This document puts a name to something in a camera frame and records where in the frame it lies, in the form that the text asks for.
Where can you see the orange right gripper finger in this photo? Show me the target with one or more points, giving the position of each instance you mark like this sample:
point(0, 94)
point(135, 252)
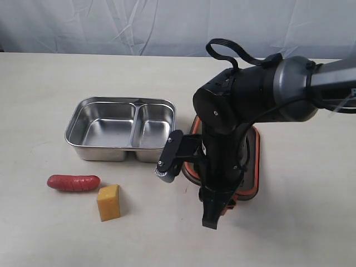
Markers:
point(231, 204)

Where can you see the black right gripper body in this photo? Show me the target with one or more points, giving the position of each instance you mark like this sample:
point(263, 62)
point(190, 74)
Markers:
point(222, 172)

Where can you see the lunch box lid orange seal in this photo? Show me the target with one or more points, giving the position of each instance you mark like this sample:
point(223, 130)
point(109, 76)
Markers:
point(250, 185)

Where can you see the yellow cheese wedge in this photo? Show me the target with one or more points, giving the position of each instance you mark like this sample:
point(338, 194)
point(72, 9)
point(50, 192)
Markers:
point(108, 202)

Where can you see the red sausage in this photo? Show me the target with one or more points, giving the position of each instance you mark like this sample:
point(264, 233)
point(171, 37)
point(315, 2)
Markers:
point(73, 183)

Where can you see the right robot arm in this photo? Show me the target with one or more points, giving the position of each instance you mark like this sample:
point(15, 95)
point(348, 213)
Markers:
point(292, 90)

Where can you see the steel two-compartment lunch box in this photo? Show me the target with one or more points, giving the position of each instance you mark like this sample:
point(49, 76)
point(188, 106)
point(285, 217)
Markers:
point(111, 128)

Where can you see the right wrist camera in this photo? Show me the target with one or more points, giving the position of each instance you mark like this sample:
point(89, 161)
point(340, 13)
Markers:
point(179, 148)

